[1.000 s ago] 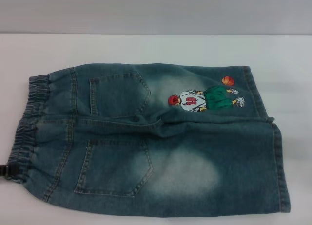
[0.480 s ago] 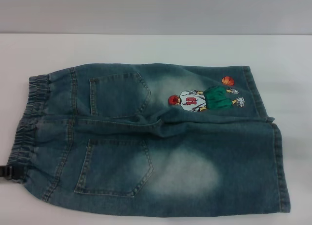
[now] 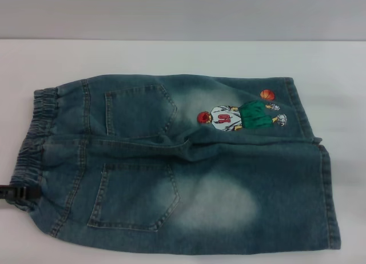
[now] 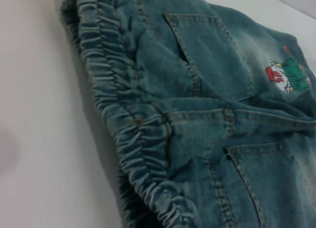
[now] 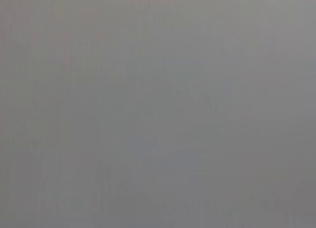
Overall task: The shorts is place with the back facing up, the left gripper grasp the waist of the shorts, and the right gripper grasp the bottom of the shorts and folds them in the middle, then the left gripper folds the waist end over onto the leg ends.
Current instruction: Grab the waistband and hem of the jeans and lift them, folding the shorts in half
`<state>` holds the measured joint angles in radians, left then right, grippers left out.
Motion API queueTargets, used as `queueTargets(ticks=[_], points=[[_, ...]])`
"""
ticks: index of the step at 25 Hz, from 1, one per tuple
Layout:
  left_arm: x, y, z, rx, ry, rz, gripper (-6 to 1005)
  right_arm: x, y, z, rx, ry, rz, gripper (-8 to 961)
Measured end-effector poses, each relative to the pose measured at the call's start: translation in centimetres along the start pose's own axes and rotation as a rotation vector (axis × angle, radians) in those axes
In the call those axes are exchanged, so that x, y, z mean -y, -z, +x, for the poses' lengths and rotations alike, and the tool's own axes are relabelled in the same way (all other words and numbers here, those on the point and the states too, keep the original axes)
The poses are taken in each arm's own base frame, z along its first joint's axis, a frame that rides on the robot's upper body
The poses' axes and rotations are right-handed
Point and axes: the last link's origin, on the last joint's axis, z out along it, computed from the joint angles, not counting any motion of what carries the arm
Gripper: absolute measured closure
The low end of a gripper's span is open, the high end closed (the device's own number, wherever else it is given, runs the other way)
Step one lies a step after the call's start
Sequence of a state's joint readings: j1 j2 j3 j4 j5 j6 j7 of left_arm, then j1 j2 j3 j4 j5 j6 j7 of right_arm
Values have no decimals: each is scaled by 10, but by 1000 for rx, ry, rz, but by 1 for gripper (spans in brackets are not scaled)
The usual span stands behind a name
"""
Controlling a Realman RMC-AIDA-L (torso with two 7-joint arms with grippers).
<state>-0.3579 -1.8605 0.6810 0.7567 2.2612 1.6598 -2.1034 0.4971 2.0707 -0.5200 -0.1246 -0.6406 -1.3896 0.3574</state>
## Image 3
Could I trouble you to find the blue denim shorts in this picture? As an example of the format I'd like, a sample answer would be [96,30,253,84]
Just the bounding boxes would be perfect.
[6,72,343,264]

